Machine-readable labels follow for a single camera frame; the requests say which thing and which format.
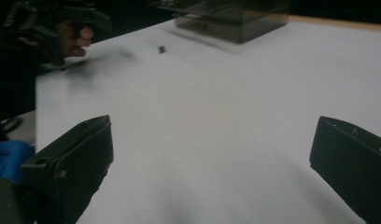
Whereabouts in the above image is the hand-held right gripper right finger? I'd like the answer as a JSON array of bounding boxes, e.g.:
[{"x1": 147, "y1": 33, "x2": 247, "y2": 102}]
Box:
[{"x1": 309, "y1": 116, "x2": 381, "y2": 224}]

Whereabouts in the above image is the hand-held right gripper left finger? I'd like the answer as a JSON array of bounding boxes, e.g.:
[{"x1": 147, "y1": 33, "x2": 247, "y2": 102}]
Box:
[{"x1": 20, "y1": 114, "x2": 115, "y2": 224}]

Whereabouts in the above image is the blue cloth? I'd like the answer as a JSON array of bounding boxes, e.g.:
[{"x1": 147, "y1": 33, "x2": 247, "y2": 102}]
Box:
[{"x1": 0, "y1": 139, "x2": 35, "y2": 185}]

